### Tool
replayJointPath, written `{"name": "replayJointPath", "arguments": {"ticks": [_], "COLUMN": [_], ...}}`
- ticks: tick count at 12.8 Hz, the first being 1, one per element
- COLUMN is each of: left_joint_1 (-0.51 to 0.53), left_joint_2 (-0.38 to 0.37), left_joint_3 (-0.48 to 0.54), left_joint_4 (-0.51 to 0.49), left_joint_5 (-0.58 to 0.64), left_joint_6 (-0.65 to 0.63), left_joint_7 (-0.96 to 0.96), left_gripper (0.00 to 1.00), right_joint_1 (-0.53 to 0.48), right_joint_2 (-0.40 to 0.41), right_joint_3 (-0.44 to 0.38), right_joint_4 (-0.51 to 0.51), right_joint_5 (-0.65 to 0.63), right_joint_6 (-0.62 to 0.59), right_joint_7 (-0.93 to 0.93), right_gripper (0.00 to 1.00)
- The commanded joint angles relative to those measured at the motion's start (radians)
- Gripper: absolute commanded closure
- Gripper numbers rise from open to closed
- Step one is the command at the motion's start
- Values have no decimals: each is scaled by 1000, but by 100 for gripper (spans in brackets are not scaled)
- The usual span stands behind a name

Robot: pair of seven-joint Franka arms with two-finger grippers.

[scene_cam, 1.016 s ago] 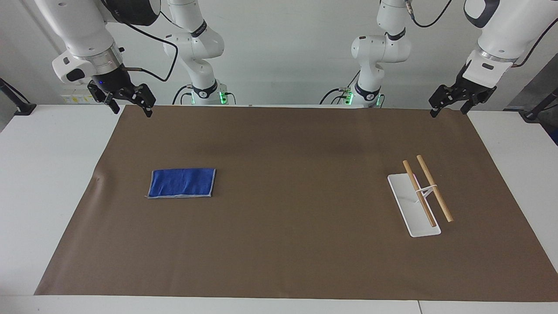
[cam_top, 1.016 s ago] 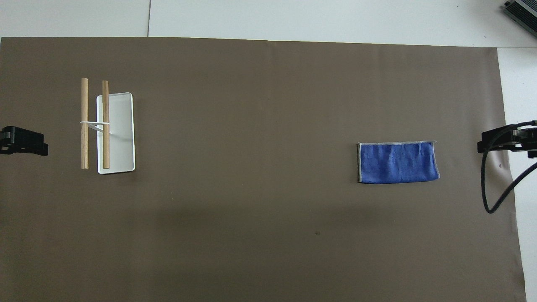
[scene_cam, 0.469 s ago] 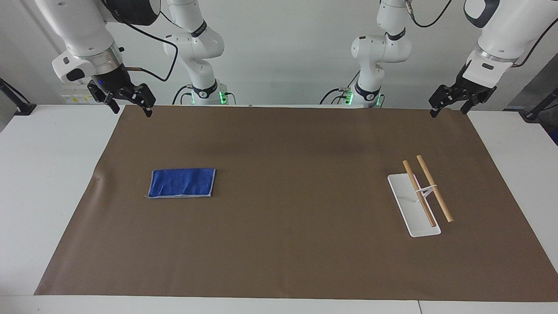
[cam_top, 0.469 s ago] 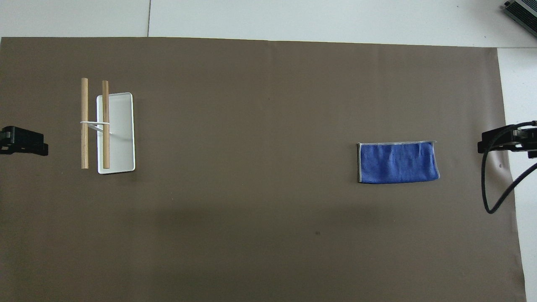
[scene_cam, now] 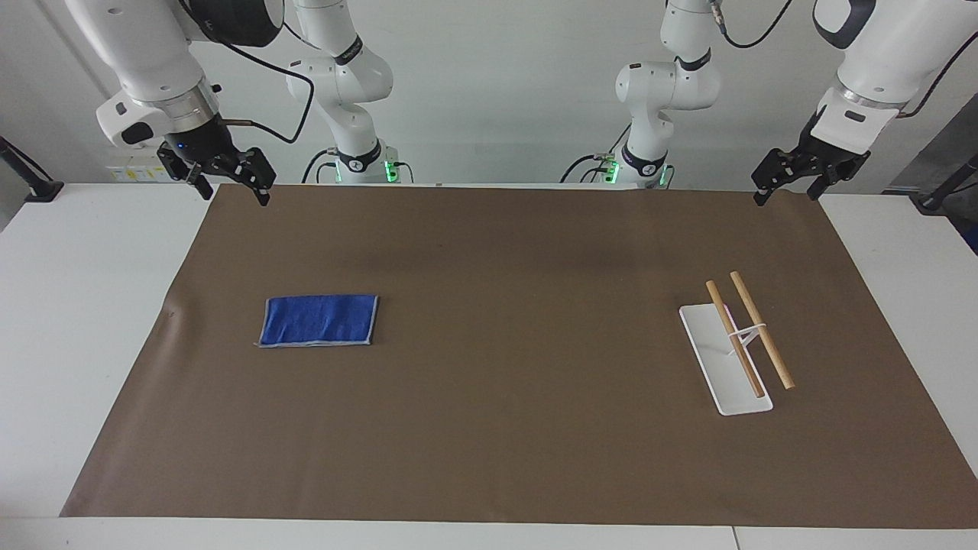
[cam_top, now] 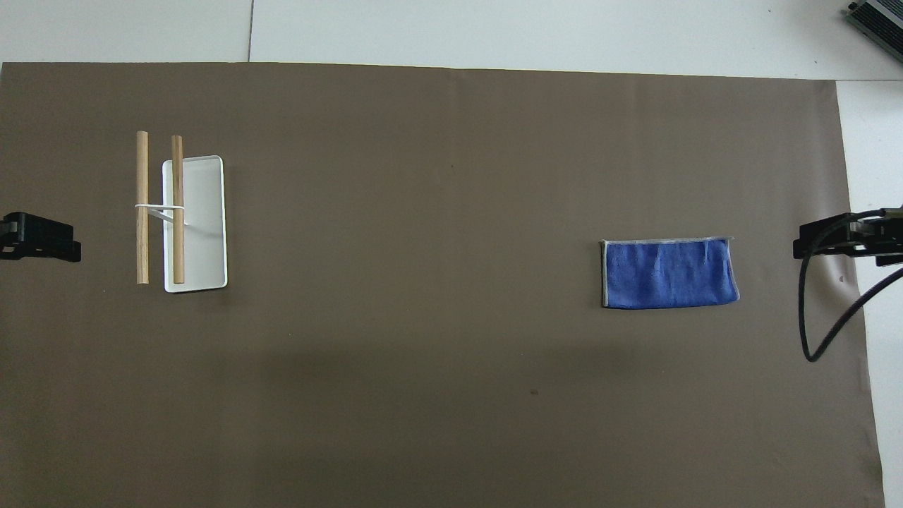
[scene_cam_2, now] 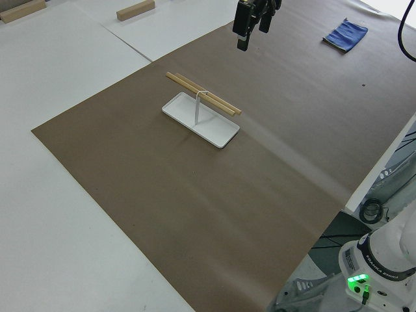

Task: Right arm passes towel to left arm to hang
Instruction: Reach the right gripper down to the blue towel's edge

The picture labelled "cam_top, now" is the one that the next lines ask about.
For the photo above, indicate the wooden bar towel rack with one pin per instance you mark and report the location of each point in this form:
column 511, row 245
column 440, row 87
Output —
column 178, row 212

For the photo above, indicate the blue towel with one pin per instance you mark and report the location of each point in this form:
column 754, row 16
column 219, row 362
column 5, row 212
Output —
column 667, row 274

